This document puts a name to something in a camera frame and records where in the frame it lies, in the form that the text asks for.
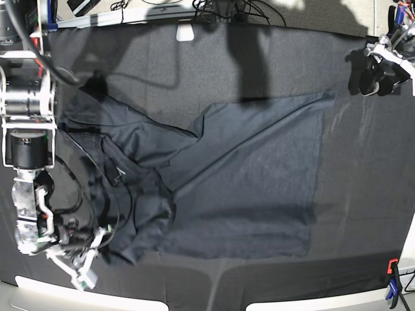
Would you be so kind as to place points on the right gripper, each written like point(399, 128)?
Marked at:
point(39, 229)

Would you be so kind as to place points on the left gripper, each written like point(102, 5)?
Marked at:
point(381, 76)

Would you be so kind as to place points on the dark navy t-shirt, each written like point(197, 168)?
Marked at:
point(238, 183)

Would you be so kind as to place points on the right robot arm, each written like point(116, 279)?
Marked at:
point(28, 145)

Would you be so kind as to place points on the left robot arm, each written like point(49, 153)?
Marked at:
point(400, 30)

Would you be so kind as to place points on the blue bar clamp far-left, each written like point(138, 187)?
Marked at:
point(52, 27)

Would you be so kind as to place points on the red black clamp near-right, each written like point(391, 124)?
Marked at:
point(392, 263)

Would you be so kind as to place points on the black power adapter box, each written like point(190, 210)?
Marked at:
point(82, 7)

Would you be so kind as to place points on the blue bar clamp near-right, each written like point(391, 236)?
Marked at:
point(395, 287)

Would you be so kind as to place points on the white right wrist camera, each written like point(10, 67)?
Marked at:
point(87, 280)

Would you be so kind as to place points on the aluminium frame rail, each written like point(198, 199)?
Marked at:
point(119, 17)

